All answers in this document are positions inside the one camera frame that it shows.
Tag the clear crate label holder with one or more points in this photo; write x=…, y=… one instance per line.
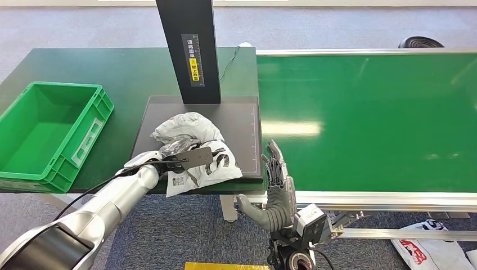
x=87, y=141

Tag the white slanted table leg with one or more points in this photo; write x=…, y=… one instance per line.
x=56, y=197

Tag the plain white floor bag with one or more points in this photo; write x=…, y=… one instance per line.
x=472, y=259

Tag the white bag with red print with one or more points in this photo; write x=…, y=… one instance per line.
x=432, y=255

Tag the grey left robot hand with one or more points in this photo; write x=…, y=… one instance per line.
x=180, y=143

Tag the green plastic crate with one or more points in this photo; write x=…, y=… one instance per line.
x=41, y=138

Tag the black right camera bracket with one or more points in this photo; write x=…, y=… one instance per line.
x=326, y=233

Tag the black scanner machine with column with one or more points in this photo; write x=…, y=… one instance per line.
x=238, y=123

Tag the yellow black floor marking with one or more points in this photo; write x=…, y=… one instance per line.
x=223, y=267

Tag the black round ribbed disc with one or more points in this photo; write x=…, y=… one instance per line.
x=421, y=43

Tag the green conveyor belt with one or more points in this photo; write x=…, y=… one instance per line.
x=410, y=97

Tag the black yellow column label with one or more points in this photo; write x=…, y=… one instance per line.
x=193, y=59

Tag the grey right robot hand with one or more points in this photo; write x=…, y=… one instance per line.
x=277, y=212

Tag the black camera bracket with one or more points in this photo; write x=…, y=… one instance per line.
x=326, y=233
x=195, y=158

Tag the small white round object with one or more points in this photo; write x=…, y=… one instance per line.
x=246, y=44

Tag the aluminium conveyor frame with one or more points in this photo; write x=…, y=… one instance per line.
x=372, y=201

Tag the white upright table leg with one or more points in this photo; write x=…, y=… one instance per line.
x=228, y=208

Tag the white grey plastic mailer package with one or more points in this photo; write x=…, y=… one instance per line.
x=190, y=125

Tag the black left camera bracket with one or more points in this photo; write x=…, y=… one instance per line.
x=195, y=158

